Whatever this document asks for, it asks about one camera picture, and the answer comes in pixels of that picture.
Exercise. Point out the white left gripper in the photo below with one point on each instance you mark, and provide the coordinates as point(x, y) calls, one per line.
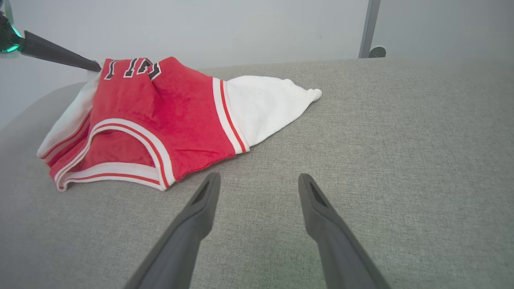
point(8, 40)

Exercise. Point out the red and white jersey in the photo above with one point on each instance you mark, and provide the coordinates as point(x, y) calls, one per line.
point(180, 108)

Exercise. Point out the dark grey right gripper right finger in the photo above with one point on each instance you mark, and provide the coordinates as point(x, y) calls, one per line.
point(337, 249)

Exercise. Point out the dark metal partition post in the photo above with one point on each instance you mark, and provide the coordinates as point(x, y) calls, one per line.
point(369, 24)

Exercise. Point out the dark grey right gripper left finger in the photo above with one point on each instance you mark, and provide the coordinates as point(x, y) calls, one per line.
point(184, 245)

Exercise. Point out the light grey partition panel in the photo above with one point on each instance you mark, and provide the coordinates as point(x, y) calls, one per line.
point(445, 28)

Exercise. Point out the grey fabric sofa cushion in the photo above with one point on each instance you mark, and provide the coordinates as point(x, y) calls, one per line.
point(401, 180)

